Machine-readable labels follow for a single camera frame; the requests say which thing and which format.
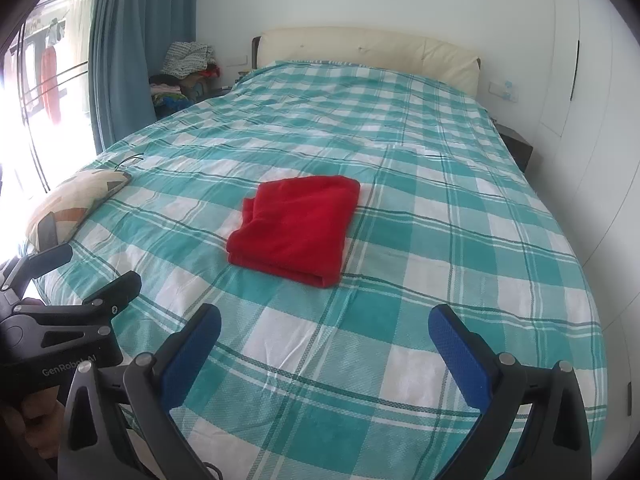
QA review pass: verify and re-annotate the dark wooden nightstand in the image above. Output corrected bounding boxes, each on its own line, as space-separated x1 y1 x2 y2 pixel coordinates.
492 122 535 173

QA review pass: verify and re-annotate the blue curtain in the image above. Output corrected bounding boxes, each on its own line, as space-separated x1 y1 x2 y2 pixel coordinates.
87 0 201 153

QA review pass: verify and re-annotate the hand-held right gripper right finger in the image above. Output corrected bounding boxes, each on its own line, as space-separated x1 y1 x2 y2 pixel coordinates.
428 303 593 480

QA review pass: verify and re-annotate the grey plaid cloth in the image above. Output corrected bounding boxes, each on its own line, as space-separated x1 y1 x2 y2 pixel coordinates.
161 41 217 77

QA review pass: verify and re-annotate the hanging red garment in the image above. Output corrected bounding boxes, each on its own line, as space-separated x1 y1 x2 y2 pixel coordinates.
41 46 62 125

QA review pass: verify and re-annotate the person's left hand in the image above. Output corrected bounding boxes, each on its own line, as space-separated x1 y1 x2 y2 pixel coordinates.
20 389 67 453

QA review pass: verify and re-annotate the pile of colourful clothes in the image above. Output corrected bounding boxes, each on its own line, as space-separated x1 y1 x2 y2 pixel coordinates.
149 67 223 111

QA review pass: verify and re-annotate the teal checked bed sheet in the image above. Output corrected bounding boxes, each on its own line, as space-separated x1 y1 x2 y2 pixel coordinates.
20 60 608 480

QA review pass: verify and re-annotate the patterned cream pillow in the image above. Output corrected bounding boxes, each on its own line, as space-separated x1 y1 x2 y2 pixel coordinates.
25 169 132 253

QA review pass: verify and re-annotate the white wardrobe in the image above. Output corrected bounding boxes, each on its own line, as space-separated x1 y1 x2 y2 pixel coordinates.
537 0 640 411

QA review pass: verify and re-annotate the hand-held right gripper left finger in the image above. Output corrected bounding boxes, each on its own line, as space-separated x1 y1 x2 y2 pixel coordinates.
57 303 222 480

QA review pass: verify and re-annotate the cream padded headboard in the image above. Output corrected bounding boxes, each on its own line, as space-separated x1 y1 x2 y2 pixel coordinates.
251 26 482 97

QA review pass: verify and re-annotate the red garment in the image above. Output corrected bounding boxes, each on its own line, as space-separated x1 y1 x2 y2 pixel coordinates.
41 46 62 125
226 175 362 290

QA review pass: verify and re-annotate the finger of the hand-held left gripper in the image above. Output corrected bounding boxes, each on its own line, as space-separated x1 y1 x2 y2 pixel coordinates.
15 271 142 327
0 242 74 293

